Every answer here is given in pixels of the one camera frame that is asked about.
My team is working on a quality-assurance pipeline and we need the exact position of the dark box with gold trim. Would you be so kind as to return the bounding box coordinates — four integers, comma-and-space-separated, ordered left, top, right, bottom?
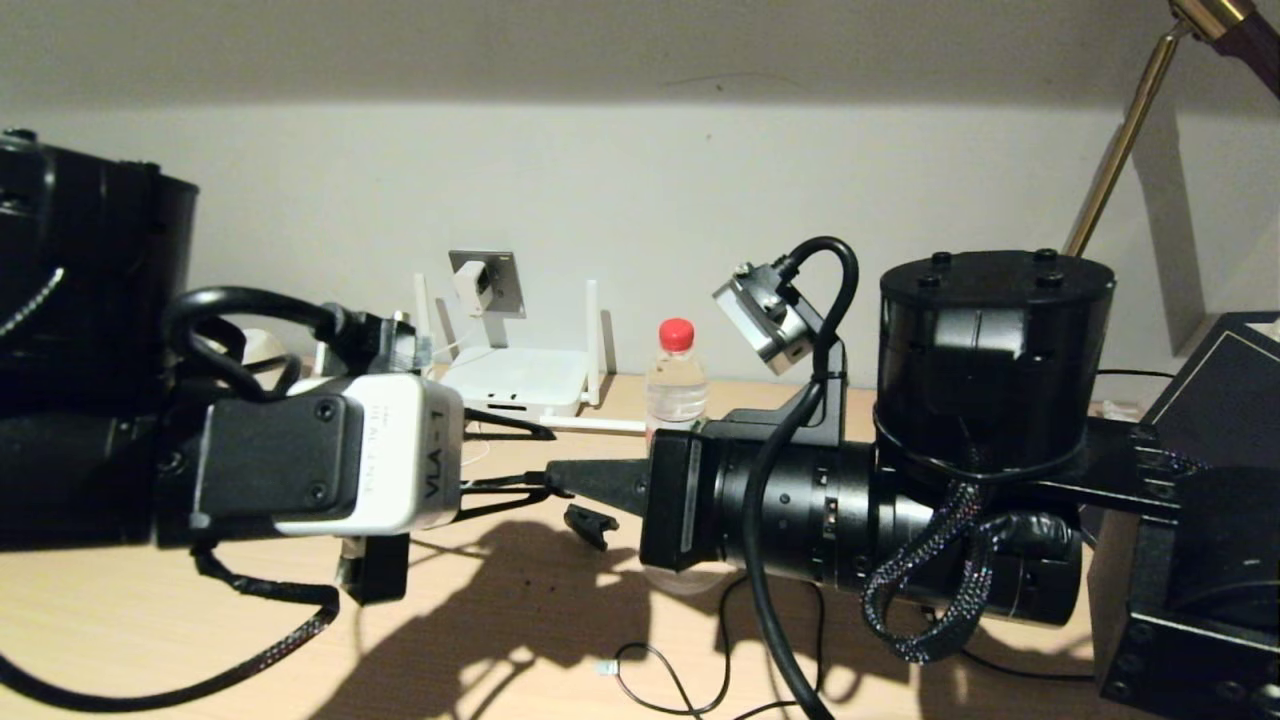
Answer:
1140, 312, 1280, 471

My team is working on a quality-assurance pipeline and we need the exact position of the grey wall socket plate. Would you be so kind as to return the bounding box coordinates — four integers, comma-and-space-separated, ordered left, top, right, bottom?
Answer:
449, 250, 526, 321

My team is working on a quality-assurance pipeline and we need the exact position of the braided black right arm cable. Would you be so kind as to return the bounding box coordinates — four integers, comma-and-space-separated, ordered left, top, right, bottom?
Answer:
860, 480, 1011, 663

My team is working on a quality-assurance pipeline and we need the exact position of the brass desk lamp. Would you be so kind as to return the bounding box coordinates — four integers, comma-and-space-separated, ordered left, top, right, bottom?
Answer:
1062, 0, 1280, 259

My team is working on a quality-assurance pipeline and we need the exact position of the white router with antennas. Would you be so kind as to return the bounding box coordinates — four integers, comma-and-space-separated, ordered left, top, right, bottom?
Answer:
415, 275, 646, 434

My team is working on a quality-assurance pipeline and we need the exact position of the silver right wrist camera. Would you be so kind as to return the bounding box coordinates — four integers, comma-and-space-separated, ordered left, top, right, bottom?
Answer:
713, 263, 826, 376

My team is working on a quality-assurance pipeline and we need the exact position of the black USB cable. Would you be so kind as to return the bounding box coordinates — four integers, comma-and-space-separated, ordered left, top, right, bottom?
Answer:
597, 575, 831, 720

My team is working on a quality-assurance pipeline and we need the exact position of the white toilet paper roll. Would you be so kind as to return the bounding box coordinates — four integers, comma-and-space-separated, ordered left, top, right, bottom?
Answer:
240, 328, 291, 376

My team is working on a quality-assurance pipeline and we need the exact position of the smooth black right arm cable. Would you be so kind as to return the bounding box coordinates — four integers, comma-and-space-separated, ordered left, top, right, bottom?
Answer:
740, 237, 861, 720

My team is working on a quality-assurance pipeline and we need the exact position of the small black clip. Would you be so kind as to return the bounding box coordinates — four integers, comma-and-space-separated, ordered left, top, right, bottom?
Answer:
563, 503, 617, 552

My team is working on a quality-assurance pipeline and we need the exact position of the water bottle red cap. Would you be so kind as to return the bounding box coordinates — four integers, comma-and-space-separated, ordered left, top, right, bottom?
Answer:
645, 319, 708, 441

